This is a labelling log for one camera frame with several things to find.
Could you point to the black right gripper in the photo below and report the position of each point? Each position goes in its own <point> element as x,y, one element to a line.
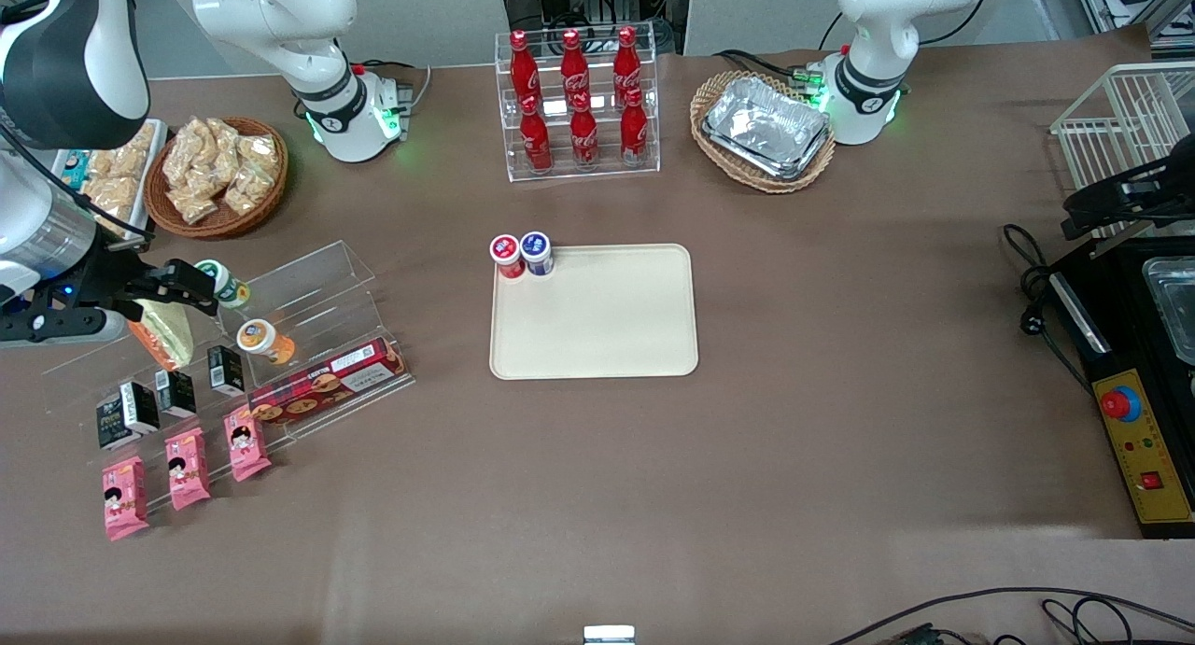
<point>105,272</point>

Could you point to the triangular sandwich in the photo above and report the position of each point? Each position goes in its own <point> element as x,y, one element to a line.
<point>168,337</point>

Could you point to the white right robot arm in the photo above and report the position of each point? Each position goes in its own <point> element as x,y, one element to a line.
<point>280,20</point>

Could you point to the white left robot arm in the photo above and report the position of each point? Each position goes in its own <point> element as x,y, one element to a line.
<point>873,76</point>

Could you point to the white rectangular snack tray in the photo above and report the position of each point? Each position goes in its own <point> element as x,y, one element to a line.
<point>154,155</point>

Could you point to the beige plastic tray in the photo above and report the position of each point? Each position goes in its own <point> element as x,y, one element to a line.
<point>597,318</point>

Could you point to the metal tray in machine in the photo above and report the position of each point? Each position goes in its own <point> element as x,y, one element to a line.
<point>1174,309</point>

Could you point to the green lid jar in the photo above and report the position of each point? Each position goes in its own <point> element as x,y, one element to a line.
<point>229,286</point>

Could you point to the brown wicker basket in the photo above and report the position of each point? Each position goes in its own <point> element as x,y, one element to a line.
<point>224,223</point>

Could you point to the clear bag of crackers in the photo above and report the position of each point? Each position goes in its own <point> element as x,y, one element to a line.
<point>185,152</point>
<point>257,148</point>
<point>245,189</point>
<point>191,202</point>

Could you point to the small black carton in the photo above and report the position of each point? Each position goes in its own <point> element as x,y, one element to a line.
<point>175,395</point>
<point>226,370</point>
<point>114,426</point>
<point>142,407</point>

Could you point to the orange lid jar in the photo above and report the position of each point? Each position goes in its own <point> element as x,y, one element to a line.
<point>264,340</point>

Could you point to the wrapped cracker pack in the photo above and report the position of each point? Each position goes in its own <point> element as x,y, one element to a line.
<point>131,155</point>
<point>117,197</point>

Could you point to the clear acrylic tiered shelf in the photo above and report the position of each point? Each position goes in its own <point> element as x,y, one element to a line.
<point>317,281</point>

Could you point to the teal snack pack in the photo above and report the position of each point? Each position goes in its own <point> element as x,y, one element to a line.
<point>75,167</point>

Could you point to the pink snack pack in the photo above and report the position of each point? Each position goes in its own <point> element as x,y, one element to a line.
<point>125,500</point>
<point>246,444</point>
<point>188,469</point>

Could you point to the red cookie box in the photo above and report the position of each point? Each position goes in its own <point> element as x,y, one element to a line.
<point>327,384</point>

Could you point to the red lid jar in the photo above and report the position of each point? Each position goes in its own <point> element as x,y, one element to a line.
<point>506,253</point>

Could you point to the blue lid jar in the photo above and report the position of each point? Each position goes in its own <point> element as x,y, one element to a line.
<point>537,250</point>

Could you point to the red cola bottle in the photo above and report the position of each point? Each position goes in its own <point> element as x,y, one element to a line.
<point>634,132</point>
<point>573,64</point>
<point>535,139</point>
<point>584,136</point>
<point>523,66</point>
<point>626,62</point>

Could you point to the clear acrylic bottle rack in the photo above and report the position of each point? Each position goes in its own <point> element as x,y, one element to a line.
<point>579,174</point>

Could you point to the dark equipment rack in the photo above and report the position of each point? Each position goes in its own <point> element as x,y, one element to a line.
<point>579,1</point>

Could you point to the small silver device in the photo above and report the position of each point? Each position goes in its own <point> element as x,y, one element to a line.
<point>609,636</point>

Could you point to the light wicker basket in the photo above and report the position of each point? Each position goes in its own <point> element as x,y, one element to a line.
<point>728,164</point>

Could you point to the stacked foil trays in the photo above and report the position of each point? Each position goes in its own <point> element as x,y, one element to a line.
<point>766,127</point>

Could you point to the black sealing machine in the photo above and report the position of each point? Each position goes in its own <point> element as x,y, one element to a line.
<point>1120,346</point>

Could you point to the red emergency stop button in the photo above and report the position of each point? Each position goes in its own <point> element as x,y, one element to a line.
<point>1118,403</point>

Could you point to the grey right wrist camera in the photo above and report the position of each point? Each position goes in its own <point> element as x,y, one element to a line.
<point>75,328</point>

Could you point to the metal frame shelf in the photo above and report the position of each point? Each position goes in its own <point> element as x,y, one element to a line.
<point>1139,1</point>

